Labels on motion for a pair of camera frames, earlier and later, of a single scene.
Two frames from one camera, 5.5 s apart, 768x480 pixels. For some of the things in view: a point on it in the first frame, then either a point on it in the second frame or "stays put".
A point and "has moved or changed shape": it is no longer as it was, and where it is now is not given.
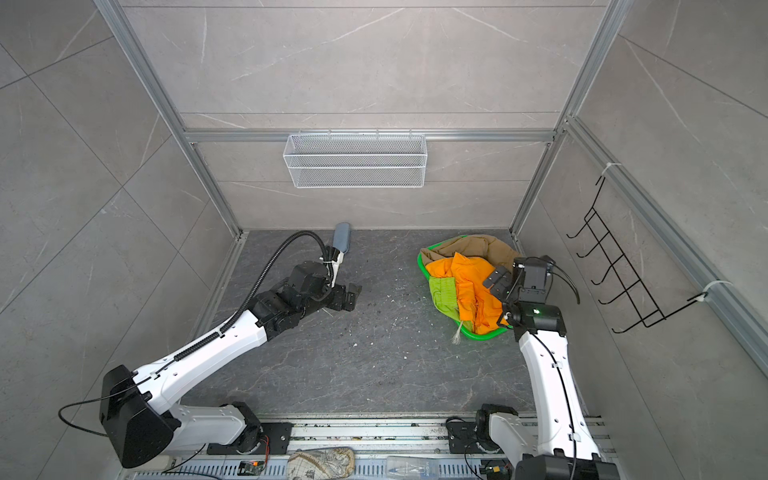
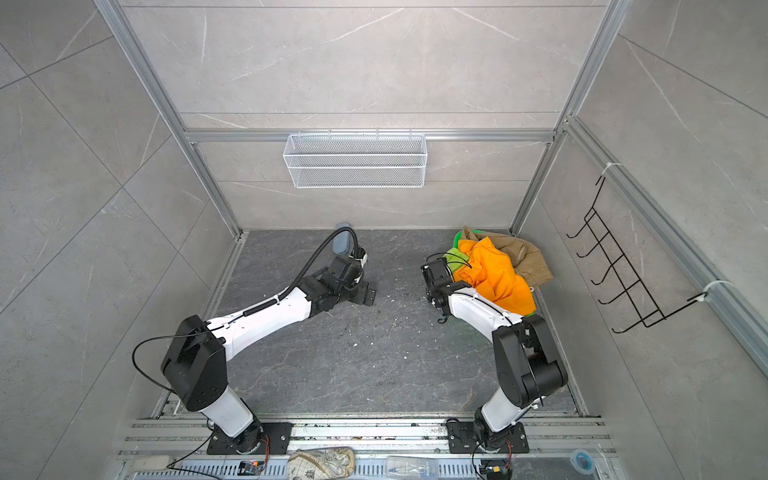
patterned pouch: x=325 y=463 stays put
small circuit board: x=250 y=467 stays put
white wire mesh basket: x=357 y=161 stays put
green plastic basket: x=465 y=329 -> x=458 y=236
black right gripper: x=498 y=287 -> x=429 y=294
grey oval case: x=342 y=237 stays put
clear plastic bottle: x=411 y=468 stays put
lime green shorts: x=445 y=296 has moved or changed shape
